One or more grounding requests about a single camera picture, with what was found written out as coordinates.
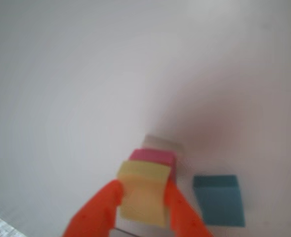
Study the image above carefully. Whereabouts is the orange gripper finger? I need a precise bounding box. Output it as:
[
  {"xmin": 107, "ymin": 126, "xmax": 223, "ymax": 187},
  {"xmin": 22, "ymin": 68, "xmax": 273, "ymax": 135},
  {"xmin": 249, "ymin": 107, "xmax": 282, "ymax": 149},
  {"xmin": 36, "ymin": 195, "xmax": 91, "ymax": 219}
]
[
  {"xmin": 163, "ymin": 175, "xmax": 214, "ymax": 237},
  {"xmin": 62, "ymin": 179, "xmax": 124, "ymax": 237}
]

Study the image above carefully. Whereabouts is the blue foam cuboid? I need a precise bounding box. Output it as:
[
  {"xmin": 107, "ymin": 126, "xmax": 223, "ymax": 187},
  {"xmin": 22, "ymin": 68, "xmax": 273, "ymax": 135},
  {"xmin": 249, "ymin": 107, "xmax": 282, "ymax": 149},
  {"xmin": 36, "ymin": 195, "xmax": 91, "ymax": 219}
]
[{"xmin": 192, "ymin": 174, "xmax": 246, "ymax": 228}]

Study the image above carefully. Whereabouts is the yellow foam cuboid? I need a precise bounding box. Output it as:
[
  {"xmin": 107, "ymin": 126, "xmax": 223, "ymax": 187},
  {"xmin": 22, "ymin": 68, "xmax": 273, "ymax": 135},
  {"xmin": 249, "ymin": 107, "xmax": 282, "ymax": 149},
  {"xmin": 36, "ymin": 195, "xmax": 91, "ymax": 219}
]
[{"xmin": 117, "ymin": 160, "xmax": 171, "ymax": 228}]

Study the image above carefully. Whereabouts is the white foam cuboid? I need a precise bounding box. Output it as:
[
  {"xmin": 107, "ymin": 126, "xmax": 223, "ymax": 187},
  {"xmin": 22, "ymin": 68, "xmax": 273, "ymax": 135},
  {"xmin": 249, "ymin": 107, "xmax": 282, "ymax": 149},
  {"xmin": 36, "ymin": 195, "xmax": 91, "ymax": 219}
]
[{"xmin": 142, "ymin": 134, "xmax": 187, "ymax": 178}]

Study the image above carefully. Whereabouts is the pink foam cuboid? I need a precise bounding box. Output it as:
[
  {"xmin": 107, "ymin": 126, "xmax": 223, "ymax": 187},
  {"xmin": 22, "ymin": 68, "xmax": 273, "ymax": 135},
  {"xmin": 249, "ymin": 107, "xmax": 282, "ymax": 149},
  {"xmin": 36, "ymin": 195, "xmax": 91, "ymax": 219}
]
[{"xmin": 129, "ymin": 148, "xmax": 177, "ymax": 183}]

